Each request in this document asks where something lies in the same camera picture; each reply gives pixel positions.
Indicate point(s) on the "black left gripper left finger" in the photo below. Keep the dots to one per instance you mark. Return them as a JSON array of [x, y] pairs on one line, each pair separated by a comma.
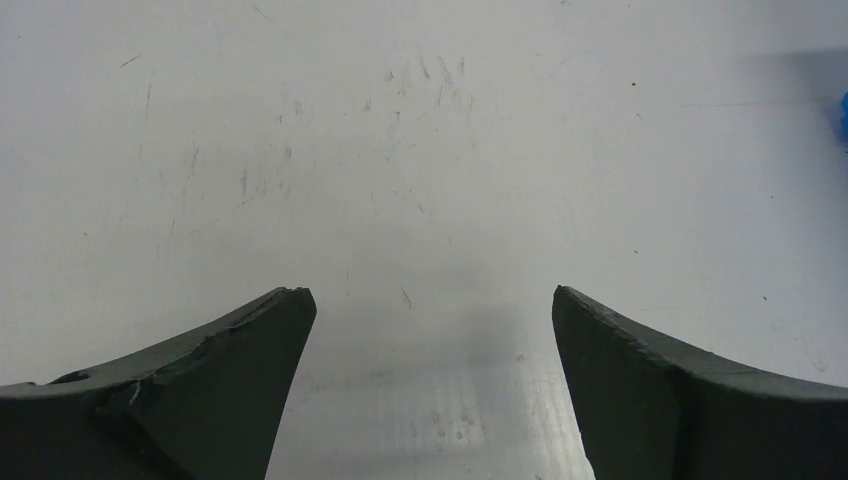
[[205, 404]]

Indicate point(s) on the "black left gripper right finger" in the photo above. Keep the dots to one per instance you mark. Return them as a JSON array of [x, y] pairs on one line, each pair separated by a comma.
[[650, 406]]

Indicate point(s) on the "blue object at edge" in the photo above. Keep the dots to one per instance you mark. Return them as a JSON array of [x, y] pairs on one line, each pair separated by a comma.
[[843, 119]]

